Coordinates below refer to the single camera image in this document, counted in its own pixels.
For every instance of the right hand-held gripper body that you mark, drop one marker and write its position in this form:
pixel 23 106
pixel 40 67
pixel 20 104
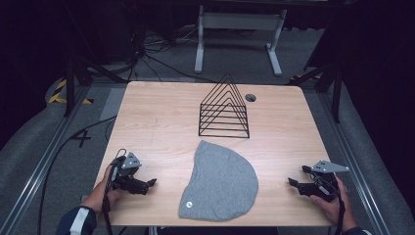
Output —
pixel 321 182

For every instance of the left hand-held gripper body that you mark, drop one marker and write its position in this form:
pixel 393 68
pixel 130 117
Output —
pixel 128 178

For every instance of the person's right hand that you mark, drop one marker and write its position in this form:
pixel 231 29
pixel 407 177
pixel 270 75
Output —
pixel 336 209

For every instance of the person's left hand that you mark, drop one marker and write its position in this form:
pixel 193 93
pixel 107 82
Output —
pixel 101 194

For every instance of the grey knitted beanie hat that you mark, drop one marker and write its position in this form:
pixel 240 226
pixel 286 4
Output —
pixel 220 186

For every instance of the black metal stand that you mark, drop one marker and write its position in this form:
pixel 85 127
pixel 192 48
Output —
pixel 70 88
pixel 336 94

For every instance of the grey table grommet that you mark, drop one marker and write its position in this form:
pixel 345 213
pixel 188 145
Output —
pixel 250 97

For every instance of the metal floor rail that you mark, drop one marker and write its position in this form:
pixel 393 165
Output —
pixel 39 171
pixel 355 169

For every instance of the white metal table frame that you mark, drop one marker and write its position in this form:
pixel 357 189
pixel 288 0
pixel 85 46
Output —
pixel 239 21

